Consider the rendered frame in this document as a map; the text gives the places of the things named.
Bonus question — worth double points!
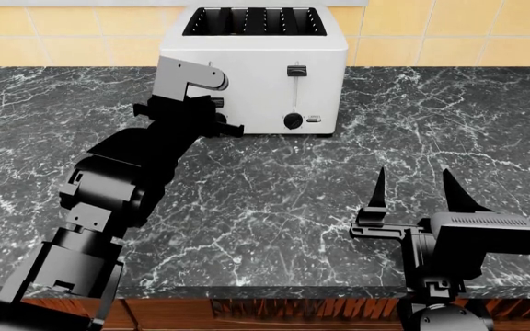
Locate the brown wooden counter cabinet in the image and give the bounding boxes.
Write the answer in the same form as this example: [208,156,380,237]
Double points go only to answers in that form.
[0,296,530,331]

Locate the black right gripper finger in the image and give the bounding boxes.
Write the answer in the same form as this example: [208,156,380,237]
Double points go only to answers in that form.
[441,168,497,215]
[356,165,388,228]

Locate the dark right wrist camera box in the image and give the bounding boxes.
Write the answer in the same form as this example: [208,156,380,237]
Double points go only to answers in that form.
[429,211,530,257]

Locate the white four-slot toaster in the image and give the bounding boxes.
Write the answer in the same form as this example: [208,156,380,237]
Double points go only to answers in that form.
[157,6,350,140]

